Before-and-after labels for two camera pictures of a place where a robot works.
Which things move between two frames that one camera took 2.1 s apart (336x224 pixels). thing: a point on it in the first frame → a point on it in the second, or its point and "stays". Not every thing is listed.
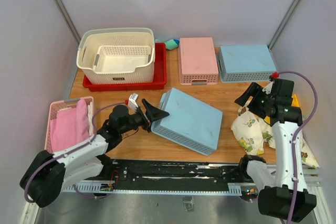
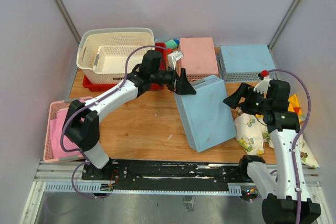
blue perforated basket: (190, 123) → (206, 118)
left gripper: (153, 114) → (183, 87)
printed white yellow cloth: (253, 132) stays
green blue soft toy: (172, 44) stays
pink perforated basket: (198, 61) stays
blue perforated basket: (242, 63) stays
